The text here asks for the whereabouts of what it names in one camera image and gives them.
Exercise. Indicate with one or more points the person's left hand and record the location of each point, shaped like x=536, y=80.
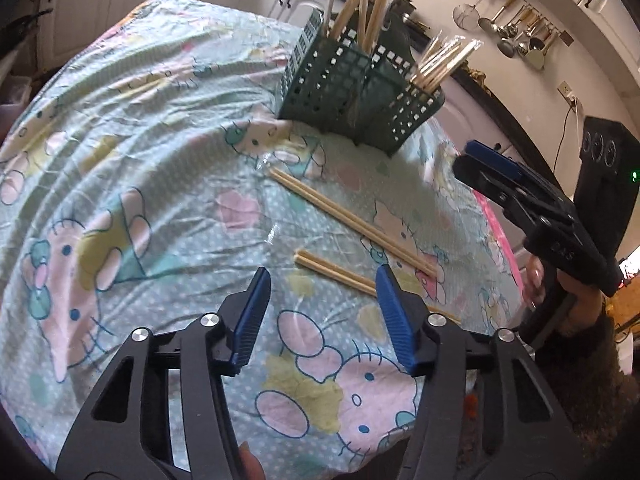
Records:
x=252, y=462

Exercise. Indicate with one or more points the person's right forearm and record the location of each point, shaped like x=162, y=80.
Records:
x=580, y=390

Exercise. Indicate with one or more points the white wall outlet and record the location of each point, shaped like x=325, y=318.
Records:
x=566, y=92

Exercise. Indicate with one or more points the printed cartoon tablecloth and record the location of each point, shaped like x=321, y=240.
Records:
x=150, y=185

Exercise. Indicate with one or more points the green plastic utensil basket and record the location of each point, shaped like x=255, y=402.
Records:
x=350, y=90

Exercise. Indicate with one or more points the bundle of bare wooden chopsticks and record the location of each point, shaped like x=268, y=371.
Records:
x=352, y=10

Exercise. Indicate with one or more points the lit screen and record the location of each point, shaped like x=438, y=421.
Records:
x=631, y=270

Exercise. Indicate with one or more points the person's right hand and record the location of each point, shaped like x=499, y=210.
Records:
x=585, y=310

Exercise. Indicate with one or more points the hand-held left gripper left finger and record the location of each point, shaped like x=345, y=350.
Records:
x=250, y=320

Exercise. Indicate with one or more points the pink cloth under tablecloth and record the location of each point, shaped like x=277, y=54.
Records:
x=500, y=240

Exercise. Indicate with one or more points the row of hanging metal ladles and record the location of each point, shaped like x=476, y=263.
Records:
x=525, y=35

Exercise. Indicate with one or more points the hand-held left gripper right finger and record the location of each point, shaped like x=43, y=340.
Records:
x=395, y=320

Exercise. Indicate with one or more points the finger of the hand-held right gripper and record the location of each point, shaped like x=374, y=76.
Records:
x=510, y=192
x=495, y=157

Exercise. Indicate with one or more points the wooden chopstick pair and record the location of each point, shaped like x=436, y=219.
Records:
x=330, y=270
x=350, y=220

